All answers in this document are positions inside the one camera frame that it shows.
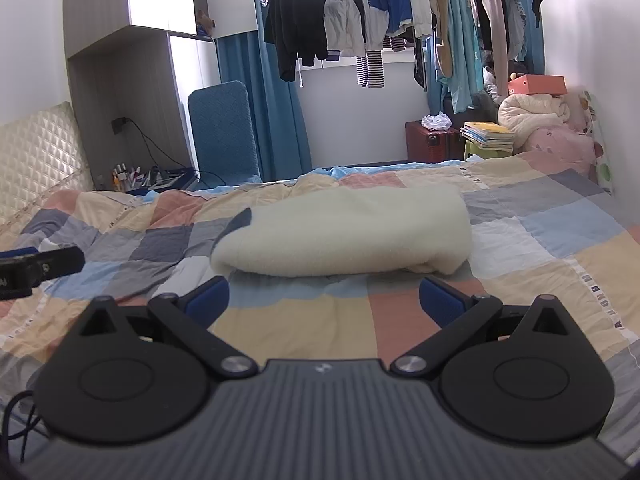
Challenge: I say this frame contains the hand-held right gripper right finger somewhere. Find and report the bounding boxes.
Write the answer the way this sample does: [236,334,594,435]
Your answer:
[390,276,583,377]

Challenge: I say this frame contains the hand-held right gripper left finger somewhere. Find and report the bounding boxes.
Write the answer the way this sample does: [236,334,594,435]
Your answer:
[65,275,258,378]

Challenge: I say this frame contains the hanging clothes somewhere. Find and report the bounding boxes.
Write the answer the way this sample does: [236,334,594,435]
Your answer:
[412,0,548,111]

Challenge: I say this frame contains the cream quilted headboard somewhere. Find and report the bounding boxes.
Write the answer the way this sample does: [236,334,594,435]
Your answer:
[0,101,96,236]

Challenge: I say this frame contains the patchwork bed quilt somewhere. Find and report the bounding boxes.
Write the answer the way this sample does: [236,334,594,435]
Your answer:
[0,155,640,461]

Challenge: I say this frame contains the green stool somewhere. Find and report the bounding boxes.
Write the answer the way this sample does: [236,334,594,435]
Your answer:
[464,139,516,163]

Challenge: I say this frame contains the red suitcase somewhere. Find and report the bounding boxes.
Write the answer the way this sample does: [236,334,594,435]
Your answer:
[405,120,463,163]

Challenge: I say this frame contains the blue upholstered chair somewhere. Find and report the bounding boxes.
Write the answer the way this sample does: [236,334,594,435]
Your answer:
[187,80,263,191]

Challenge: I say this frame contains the stack of books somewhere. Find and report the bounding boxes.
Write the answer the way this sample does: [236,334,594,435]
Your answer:
[460,121,516,150]

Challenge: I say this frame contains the white plastic bag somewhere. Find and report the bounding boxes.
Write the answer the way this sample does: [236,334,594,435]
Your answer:
[421,111,453,132]

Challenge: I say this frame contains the grey wooden wardrobe cabinet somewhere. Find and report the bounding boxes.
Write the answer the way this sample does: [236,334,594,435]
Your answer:
[62,0,258,191]

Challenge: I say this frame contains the blue window curtain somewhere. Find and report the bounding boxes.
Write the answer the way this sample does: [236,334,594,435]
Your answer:
[215,7,313,183]

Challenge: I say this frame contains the pink bedding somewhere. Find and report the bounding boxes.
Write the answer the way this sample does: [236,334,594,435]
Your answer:
[520,105,601,166]

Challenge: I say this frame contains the cream rolled duvet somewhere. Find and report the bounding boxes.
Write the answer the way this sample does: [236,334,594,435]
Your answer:
[497,92,571,148]

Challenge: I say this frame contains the white dotted pillow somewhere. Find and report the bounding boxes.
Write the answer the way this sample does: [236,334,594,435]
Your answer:
[580,90,615,196]

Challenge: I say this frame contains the pink shoe box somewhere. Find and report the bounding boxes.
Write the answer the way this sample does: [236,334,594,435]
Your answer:
[507,74,568,97]

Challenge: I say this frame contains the striped hanging garment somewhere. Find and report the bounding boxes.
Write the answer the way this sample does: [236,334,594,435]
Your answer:
[355,35,406,89]

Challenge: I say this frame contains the light teal hanging dress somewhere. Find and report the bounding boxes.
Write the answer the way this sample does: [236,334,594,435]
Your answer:
[432,0,483,113]

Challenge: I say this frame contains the white hanging jacket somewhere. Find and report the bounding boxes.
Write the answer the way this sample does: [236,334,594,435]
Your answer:
[322,0,368,61]

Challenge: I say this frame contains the black hanging jacket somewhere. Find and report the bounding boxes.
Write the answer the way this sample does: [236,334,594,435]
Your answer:
[262,0,331,83]

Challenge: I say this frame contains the pink hanging garment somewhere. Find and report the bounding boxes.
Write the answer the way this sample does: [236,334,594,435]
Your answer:
[467,0,508,56]

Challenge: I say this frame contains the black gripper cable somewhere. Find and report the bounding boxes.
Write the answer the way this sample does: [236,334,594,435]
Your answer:
[0,389,48,466]

